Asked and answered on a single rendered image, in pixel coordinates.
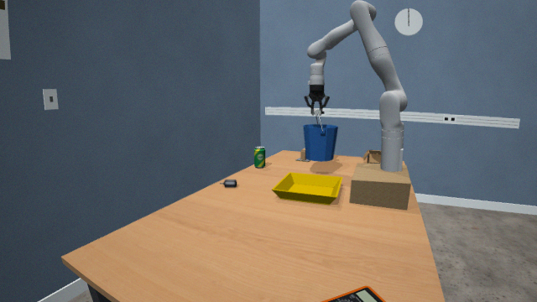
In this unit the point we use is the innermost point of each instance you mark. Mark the orange digital multimeter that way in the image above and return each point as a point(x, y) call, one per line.
point(363, 294)

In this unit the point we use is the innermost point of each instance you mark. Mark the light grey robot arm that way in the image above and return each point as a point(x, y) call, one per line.
point(393, 101)

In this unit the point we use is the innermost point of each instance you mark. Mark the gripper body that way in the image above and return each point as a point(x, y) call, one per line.
point(316, 90)

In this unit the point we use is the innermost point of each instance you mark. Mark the green and yellow drink can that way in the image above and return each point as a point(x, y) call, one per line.
point(259, 157)

